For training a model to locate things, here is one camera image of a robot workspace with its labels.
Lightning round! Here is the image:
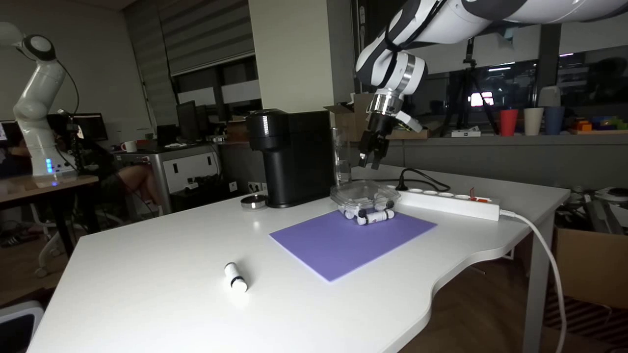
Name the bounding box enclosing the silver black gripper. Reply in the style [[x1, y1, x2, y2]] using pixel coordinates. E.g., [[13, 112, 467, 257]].
[[355, 53, 427, 171]]

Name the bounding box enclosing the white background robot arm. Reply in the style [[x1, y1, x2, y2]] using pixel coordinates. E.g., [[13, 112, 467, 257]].
[[0, 22, 74, 180]]

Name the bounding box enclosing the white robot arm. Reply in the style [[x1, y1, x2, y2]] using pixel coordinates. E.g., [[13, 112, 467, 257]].
[[355, 0, 628, 169]]

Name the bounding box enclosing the clear plastic container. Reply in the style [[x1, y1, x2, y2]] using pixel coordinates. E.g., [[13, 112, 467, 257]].
[[329, 108, 398, 214]]

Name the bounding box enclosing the cardboard box on sill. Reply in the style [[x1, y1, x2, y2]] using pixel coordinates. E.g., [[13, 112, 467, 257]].
[[327, 94, 372, 143]]

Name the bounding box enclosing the black coffee machine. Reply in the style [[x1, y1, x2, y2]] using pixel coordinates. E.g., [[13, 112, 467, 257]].
[[245, 110, 335, 208]]

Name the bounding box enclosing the purple paper mat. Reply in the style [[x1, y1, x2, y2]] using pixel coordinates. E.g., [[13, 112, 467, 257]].
[[270, 212, 435, 282]]

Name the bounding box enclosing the white power strip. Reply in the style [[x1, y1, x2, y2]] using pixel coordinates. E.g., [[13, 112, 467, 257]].
[[396, 190, 500, 222]]

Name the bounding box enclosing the round metal drip tray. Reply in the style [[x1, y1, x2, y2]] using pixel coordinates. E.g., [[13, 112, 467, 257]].
[[241, 194, 266, 210]]

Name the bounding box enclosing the red cup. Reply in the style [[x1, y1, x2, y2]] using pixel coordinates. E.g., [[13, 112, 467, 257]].
[[498, 110, 518, 137]]

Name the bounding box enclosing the white cup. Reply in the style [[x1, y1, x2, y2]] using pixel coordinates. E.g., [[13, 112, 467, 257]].
[[523, 108, 543, 135]]

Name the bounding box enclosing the white marker on table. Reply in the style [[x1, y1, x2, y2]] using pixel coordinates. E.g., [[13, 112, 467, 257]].
[[223, 263, 249, 292]]

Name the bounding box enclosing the grey cabinet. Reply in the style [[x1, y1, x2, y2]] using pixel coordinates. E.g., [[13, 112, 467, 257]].
[[115, 143, 223, 214]]

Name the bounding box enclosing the blue cup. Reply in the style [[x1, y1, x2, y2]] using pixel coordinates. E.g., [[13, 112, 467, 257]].
[[543, 106, 565, 135]]

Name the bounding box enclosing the cardboard box on floor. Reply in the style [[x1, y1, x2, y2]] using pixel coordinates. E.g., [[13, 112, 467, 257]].
[[555, 227, 628, 310]]

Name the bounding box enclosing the wooden side desk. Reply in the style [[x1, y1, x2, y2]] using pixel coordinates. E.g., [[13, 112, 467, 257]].
[[0, 175, 100, 257]]

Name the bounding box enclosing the black power plug cable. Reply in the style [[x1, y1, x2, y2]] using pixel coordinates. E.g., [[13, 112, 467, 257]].
[[392, 167, 453, 194]]

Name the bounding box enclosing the camera tripod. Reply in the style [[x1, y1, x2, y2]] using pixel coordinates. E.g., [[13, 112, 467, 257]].
[[439, 37, 500, 137]]

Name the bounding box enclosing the white power cable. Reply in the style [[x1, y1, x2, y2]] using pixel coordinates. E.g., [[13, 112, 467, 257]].
[[496, 208, 569, 353]]

